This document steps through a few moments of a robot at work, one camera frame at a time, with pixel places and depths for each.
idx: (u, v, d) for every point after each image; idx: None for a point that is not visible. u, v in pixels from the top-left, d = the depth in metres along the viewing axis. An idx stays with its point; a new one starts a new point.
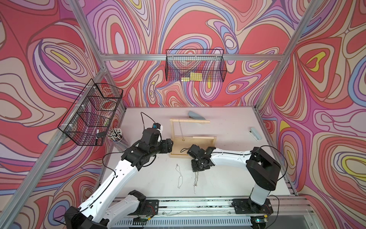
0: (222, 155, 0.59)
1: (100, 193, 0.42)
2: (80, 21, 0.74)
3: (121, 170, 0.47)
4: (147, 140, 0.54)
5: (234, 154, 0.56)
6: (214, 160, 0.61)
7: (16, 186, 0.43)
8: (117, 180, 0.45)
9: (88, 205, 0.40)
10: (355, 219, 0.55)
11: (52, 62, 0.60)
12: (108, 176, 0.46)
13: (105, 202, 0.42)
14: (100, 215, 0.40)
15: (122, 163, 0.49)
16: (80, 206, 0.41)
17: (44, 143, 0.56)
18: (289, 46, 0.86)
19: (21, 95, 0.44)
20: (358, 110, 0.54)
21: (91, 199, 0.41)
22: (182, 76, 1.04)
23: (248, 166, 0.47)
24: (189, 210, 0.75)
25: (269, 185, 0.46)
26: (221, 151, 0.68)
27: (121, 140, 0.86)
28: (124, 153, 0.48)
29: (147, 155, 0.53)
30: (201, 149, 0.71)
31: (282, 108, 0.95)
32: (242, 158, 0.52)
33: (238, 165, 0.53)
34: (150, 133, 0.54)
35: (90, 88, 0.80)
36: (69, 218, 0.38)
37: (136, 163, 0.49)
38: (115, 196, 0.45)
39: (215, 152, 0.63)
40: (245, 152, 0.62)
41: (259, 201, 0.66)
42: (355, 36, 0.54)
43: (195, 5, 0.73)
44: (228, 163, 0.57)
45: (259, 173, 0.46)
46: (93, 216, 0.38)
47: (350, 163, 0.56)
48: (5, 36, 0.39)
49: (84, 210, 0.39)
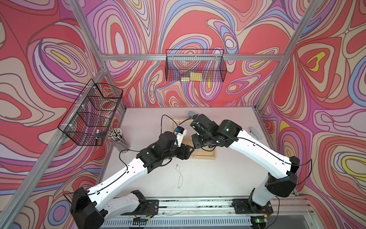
0: (254, 148, 0.44)
1: (110, 182, 0.44)
2: (79, 21, 0.73)
3: (133, 167, 0.49)
4: (163, 145, 0.54)
5: (270, 155, 0.43)
6: (234, 146, 0.45)
7: (16, 186, 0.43)
8: (127, 176, 0.46)
9: (96, 191, 0.42)
10: (355, 219, 0.55)
11: (52, 62, 0.60)
12: (120, 170, 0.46)
13: (110, 194, 0.43)
14: (103, 205, 0.42)
15: (136, 161, 0.51)
16: (89, 189, 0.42)
17: (44, 143, 0.56)
18: (289, 47, 0.86)
19: (22, 96, 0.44)
20: (358, 110, 0.54)
21: (99, 185, 0.43)
22: (182, 76, 1.04)
23: (291, 180, 0.40)
24: (189, 210, 0.75)
25: (281, 194, 0.45)
26: (253, 140, 0.45)
27: (121, 140, 0.86)
28: (140, 151, 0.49)
29: (159, 161, 0.54)
30: (213, 123, 0.52)
31: (282, 108, 0.95)
32: (281, 165, 0.42)
33: (264, 166, 0.44)
34: (167, 138, 0.53)
35: (90, 88, 0.80)
36: (76, 198, 0.40)
37: (149, 165, 0.50)
38: (121, 190, 0.47)
39: (244, 140, 0.45)
40: (285, 160, 0.43)
41: (259, 202, 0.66)
42: (355, 36, 0.54)
43: (195, 5, 0.73)
44: (252, 158, 0.45)
45: (289, 188, 0.41)
46: (96, 203, 0.40)
47: (350, 163, 0.57)
48: (5, 36, 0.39)
49: (91, 194, 0.41)
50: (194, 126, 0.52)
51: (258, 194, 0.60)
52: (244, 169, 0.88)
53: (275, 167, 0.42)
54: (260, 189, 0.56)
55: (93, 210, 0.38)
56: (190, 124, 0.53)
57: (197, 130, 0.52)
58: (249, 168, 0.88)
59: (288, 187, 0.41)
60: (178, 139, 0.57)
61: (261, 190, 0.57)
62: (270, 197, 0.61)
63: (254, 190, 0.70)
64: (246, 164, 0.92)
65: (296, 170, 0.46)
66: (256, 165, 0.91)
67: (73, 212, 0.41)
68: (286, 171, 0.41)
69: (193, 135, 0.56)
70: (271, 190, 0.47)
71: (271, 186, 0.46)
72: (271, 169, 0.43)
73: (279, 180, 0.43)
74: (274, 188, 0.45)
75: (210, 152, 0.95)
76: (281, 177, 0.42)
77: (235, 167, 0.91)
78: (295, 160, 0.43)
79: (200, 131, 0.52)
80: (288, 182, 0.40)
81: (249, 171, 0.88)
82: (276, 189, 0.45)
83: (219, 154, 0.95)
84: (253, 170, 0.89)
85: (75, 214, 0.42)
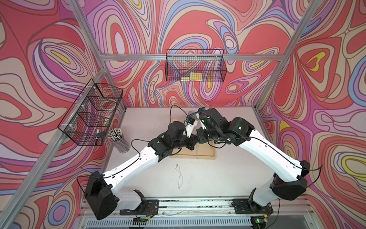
0: (266, 149, 0.42)
1: (124, 167, 0.46)
2: (79, 21, 0.73)
3: (145, 154, 0.50)
4: (172, 135, 0.55)
5: (281, 157, 0.42)
6: (245, 145, 0.43)
7: (16, 185, 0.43)
8: (139, 163, 0.48)
9: (111, 175, 0.43)
10: (355, 219, 0.55)
11: (52, 62, 0.60)
12: (132, 156, 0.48)
13: (124, 178, 0.44)
14: (117, 188, 0.43)
15: (147, 149, 0.52)
16: (104, 173, 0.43)
17: (44, 143, 0.56)
18: (289, 46, 0.86)
19: (22, 96, 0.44)
20: (358, 110, 0.54)
21: (114, 170, 0.45)
22: (182, 76, 1.04)
23: (301, 184, 0.39)
24: (189, 210, 0.75)
25: (287, 197, 0.45)
26: (265, 141, 0.44)
27: (121, 140, 0.86)
28: (150, 140, 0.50)
29: (169, 149, 0.55)
30: (224, 119, 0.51)
31: (282, 108, 0.95)
32: (291, 168, 0.41)
33: (273, 167, 0.43)
34: (176, 128, 0.54)
35: (90, 88, 0.80)
36: (92, 182, 0.41)
37: (160, 153, 0.52)
38: (133, 176, 0.47)
39: (257, 140, 0.43)
40: (296, 163, 0.42)
41: (260, 202, 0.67)
42: (355, 36, 0.54)
43: (195, 5, 0.73)
44: (260, 157, 0.44)
45: (296, 191, 0.40)
46: (112, 186, 0.41)
47: (350, 163, 0.57)
48: (5, 36, 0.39)
49: (107, 178, 0.42)
50: (203, 119, 0.49)
51: (260, 195, 0.59)
52: (244, 169, 0.88)
53: (286, 170, 0.41)
54: (262, 189, 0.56)
55: (109, 192, 0.39)
56: (199, 117, 0.51)
57: (205, 125, 0.50)
58: (249, 169, 0.87)
59: (295, 191, 0.41)
60: (189, 130, 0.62)
61: (263, 190, 0.58)
62: (271, 197, 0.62)
63: (254, 190, 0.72)
64: (245, 165, 0.90)
65: (304, 173, 0.45)
66: (256, 166, 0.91)
67: (88, 195, 0.43)
68: (296, 175, 0.40)
69: (199, 130, 0.59)
70: (277, 192, 0.46)
71: (278, 188, 0.45)
72: (282, 171, 0.42)
73: (288, 183, 0.42)
74: (280, 190, 0.45)
75: (210, 152, 0.95)
76: (291, 180, 0.41)
77: (235, 167, 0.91)
78: (306, 165, 0.42)
79: (208, 127, 0.50)
80: (298, 185, 0.39)
81: (249, 171, 0.88)
82: (282, 191, 0.44)
83: (219, 154, 0.95)
84: (253, 170, 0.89)
85: (91, 197, 0.43)
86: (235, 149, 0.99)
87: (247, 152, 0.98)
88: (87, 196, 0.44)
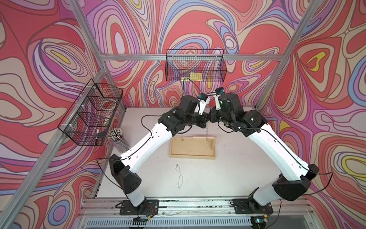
0: (274, 144, 0.43)
1: (138, 148, 0.46)
2: (79, 21, 0.73)
3: (157, 132, 0.48)
4: (184, 108, 0.52)
5: (289, 155, 0.42)
6: (254, 137, 0.45)
7: (16, 186, 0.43)
8: (152, 141, 0.47)
9: (127, 157, 0.44)
10: (355, 219, 0.55)
11: (52, 62, 0.60)
12: (145, 136, 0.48)
13: (140, 159, 0.45)
14: (136, 168, 0.45)
15: (158, 126, 0.50)
16: (121, 155, 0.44)
17: (44, 143, 0.56)
18: (289, 46, 0.86)
19: (22, 96, 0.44)
20: (358, 110, 0.54)
21: (129, 151, 0.45)
22: (182, 76, 1.04)
23: (303, 184, 0.39)
24: (189, 210, 0.75)
25: (287, 197, 0.45)
26: (275, 136, 0.45)
27: (121, 140, 0.86)
28: (161, 117, 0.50)
29: (182, 123, 0.51)
30: (240, 108, 0.50)
31: (282, 108, 0.95)
32: (297, 167, 0.41)
33: (278, 163, 0.44)
34: (189, 100, 0.50)
35: (90, 88, 0.80)
36: (112, 163, 0.43)
37: (171, 129, 0.48)
38: (149, 154, 0.48)
39: (266, 133, 0.44)
40: (302, 162, 0.42)
41: (259, 200, 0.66)
42: (355, 36, 0.54)
43: (195, 5, 0.73)
44: (267, 151, 0.45)
45: (298, 192, 0.40)
46: (130, 167, 0.42)
47: (350, 163, 0.57)
48: (5, 36, 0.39)
49: (124, 160, 0.44)
50: (221, 102, 0.50)
51: (260, 192, 0.62)
52: (244, 169, 0.88)
53: (290, 168, 0.41)
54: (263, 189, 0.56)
55: (128, 173, 0.41)
56: (218, 98, 0.51)
57: (220, 107, 0.51)
58: (249, 169, 0.87)
59: (296, 191, 0.41)
60: (201, 107, 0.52)
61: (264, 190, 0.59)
62: (271, 198, 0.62)
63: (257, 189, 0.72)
64: (245, 165, 0.90)
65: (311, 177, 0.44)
66: (256, 166, 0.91)
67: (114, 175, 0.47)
68: (300, 175, 0.40)
69: (213, 110, 0.61)
70: (278, 190, 0.47)
71: (279, 186, 0.45)
72: (286, 169, 0.42)
73: (290, 181, 0.43)
74: (281, 188, 0.45)
75: (210, 152, 0.95)
76: (293, 179, 0.41)
77: (235, 167, 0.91)
78: (314, 168, 0.41)
79: (223, 109, 0.51)
80: (300, 185, 0.39)
81: (249, 171, 0.88)
82: (284, 190, 0.45)
83: (219, 154, 0.95)
84: (253, 170, 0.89)
85: (116, 177, 0.47)
86: (235, 149, 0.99)
87: (247, 152, 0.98)
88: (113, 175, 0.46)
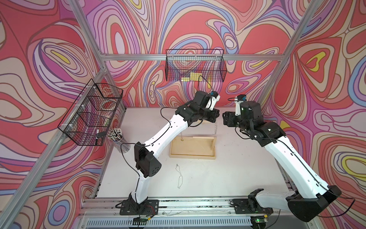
0: (290, 157, 0.43)
1: (160, 136, 0.52)
2: (80, 21, 0.74)
3: (175, 122, 0.54)
4: (199, 101, 0.58)
5: (305, 170, 0.41)
6: (270, 148, 0.46)
7: (16, 186, 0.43)
8: (172, 130, 0.53)
9: (150, 143, 0.50)
10: (354, 218, 0.55)
11: (52, 62, 0.59)
12: (164, 125, 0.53)
13: (162, 145, 0.51)
14: (158, 153, 0.51)
15: (176, 117, 0.55)
16: (145, 142, 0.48)
17: (44, 143, 0.56)
18: (289, 46, 0.86)
19: (22, 96, 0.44)
20: (358, 110, 0.54)
21: (151, 139, 0.52)
22: (182, 76, 1.04)
23: (319, 202, 0.37)
24: (189, 210, 0.75)
25: (301, 217, 0.43)
26: (292, 150, 0.44)
27: (121, 140, 0.86)
28: (177, 109, 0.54)
29: (197, 114, 0.57)
30: (261, 117, 0.51)
31: (282, 108, 0.95)
32: (314, 184, 0.39)
33: (293, 178, 0.43)
34: (203, 95, 0.56)
35: (90, 88, 0.80)
36: (137, 149, 0.50)
37: (188, 119, 0.54)
38: (169, 142, 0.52)
39: (282, 145, 0.44)
40: (321, 181, 0.40)
41: (261, 202, 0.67)
42: (355, 36, 0.54)
43: (195, 5, 0.73)
44: (283, 165, 0.45)
45: (315, 213, 0.38)
46: (154, 152, 0.49)
47: (350, 163, 0.57)
48: (5, 36, 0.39)
49: (147, 146, 0.50)
50: (243, 108, 0.51)
51: (266, 197, 0.60)
52: (244, 169, 0.88)
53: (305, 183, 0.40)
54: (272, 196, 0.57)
55: (153, 157, 0.47)
56: (240, 105, 0.53)
57: (241, 113, 0.53)
58: (249, 169, 0.87)
59: (312, 211, 0.38)
60: (212, 103, 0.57)
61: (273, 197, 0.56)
62: (273, 202, 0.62)
63: (260, 191, 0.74)
64: (245, 165, 0.90)
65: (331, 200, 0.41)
66: (256, 166, 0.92)
67: (137, 161, 0.53)
68: (317, 193, 0.38)
69: (231, 115, 0.62)
70: (291, 206, 0.45)
71: (293, 203, 0.44)
72: (301, 184, 0.41)
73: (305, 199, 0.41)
74: (296, 206, 0.43)
75: (210, 152, 0.95)
76: (309, 197, 0.39)
77: (235, 167, 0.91)
78: (335, 190, 0.39)
79: (243, 116, 0.53)
80: (315, 203, 0.37)
81: (249, 171, 0.88)
82: (298, 209, 0.43)
83: (219, 154, 0.95)
84: (254, 170, 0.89)
85: (139, 162, 0.54)
86: (235, 149, 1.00)
87: (247, 152, 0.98)
88: (137, 161, 0.55)
